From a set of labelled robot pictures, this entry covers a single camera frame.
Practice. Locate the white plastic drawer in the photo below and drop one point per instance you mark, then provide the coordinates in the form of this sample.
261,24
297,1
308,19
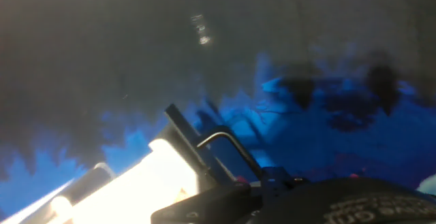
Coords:
143,190

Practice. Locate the blue black printed cloth mat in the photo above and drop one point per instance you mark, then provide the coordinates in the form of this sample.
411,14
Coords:
340,132

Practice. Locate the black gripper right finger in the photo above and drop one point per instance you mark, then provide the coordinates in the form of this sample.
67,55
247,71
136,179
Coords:
276,181

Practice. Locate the white drawer cabinet frame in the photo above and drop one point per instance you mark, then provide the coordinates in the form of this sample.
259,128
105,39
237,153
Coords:
85,186

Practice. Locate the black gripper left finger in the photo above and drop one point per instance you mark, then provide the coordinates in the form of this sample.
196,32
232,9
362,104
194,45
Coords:
211,205

